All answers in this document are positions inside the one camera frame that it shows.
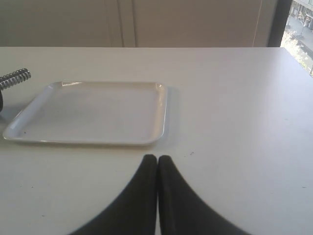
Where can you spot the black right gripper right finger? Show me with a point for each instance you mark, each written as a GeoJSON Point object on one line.
{"type": "Point", "coordinates": [182, 211]}

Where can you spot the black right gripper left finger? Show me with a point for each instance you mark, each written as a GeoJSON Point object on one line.
{"type": "Point", "coordinates": [134, 210]}

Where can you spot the chrome threaded dumbbell bar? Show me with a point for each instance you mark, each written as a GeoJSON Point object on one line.
{"type": "Point", "coordinates": [14, 78]}

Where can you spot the black 0.5kg weight plate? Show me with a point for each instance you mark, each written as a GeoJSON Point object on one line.
{"type": "Point", "coordinates": [1, 101]}

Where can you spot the white rectangular plastic tray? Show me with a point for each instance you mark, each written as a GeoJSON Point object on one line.
{"type": "Point", "coordinates": [108, 113]}

